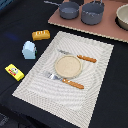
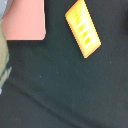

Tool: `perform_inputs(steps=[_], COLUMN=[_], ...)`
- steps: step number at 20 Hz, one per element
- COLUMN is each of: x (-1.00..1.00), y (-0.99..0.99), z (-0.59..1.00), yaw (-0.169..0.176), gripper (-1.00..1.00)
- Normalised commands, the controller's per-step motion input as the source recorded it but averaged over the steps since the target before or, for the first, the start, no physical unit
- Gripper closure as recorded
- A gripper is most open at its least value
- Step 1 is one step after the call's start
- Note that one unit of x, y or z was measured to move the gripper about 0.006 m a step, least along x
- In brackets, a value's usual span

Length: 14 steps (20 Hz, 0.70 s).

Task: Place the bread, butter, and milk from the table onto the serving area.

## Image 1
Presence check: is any knife with wooden handle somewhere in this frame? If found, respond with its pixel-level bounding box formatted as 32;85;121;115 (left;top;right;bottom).
58;49;97;63

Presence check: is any fork with wooden handle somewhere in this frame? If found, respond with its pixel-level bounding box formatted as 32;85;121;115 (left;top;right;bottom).
45;72;84;89

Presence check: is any light blue milk carton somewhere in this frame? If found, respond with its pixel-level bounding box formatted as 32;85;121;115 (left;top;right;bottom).
22;41;37;59

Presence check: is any pink stove board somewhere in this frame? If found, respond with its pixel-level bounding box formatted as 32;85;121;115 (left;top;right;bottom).
48;0;128;43

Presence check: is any large grey pot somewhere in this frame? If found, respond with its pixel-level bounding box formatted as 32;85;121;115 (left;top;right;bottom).
81;0;104;25

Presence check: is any small grey saucepan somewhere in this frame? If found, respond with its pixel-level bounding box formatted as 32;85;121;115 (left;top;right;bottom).
48;1;79;20

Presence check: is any orange bread loaf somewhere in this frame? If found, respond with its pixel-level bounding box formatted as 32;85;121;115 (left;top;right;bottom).
32;30;50;41

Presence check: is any yellow butter box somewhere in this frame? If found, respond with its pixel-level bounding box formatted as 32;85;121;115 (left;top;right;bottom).
5;64;24;81

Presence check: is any cream bowl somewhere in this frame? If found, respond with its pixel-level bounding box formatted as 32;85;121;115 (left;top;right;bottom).
116;4;128;30

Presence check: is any round tan plate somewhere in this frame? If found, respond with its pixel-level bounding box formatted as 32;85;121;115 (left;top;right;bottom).
55;55;82;78

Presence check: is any beige woven placemat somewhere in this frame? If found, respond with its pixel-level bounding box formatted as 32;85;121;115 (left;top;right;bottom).
13;31;113;128

